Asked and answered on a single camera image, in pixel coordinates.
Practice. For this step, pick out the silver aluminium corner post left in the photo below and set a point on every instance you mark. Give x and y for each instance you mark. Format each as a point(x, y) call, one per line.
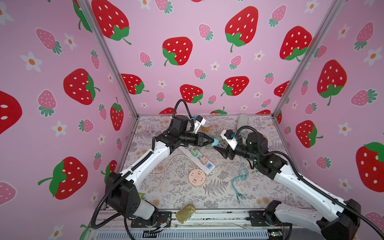
point(109, 23)

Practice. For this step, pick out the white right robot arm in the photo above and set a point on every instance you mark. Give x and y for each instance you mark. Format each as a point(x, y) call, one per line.
point(332, 217)

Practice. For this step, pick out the white multicolour power strip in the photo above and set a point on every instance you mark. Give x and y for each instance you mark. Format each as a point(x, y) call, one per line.
point(208, 168)

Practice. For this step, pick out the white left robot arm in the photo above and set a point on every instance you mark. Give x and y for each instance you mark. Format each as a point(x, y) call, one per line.
point(122, 189)

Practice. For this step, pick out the silver aluminium corner post right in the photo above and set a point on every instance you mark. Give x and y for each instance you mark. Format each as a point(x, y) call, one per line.
point(324, 27)

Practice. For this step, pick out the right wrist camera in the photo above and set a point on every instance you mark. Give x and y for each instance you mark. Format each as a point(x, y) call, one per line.
point(230, 137)

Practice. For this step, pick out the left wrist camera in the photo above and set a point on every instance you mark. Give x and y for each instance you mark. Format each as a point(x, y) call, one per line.
point(198, 122)

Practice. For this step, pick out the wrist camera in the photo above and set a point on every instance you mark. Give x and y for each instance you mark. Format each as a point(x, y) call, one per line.
point(230, 137)
point(198, 122)

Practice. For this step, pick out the light green charger plug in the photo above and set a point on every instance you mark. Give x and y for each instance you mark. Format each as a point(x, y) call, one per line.
point(195, 152)

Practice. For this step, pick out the round pink power socket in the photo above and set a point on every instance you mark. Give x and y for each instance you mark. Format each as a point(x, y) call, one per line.
point(197, 178)

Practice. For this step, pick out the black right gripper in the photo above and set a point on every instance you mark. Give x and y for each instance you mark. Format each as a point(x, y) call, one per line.
point(224, 152)

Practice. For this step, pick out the pale green glasses case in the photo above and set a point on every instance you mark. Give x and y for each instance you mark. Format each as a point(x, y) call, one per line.
point(243, 120)

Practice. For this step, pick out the teal charger plug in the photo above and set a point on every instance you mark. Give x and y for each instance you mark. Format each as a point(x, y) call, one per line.
point(216, 143)

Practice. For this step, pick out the gold sardine tin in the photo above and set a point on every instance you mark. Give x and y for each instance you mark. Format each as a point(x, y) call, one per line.
point(185, 213)

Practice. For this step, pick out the green snack packet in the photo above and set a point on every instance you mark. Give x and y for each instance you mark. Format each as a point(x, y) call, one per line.
point(142, 196)

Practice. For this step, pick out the silver aluminium corner post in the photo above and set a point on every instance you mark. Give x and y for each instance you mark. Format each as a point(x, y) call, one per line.
point(109, 23)
point(324, 27)

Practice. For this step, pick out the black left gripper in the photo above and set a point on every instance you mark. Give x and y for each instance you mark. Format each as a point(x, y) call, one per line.
point(199, 139)

